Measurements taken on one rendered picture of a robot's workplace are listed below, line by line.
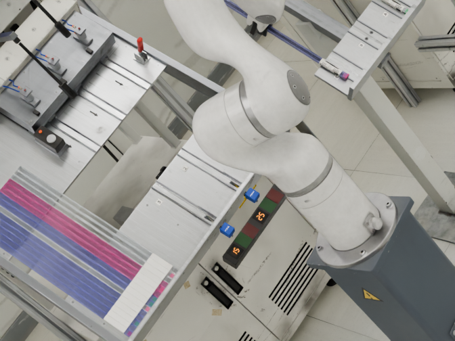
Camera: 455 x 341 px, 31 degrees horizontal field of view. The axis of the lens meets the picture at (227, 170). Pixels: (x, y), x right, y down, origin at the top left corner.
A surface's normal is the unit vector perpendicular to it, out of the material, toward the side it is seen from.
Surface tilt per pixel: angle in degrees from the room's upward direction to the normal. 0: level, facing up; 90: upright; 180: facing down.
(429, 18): 94
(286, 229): 90
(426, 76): 90
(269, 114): 77
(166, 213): 43
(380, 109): 90
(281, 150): 27
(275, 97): 67
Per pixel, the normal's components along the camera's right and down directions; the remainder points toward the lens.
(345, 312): -0.61, -0.64
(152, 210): -0.06, -0.41
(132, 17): 0.56, 0.08
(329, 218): -0.11, 0.65
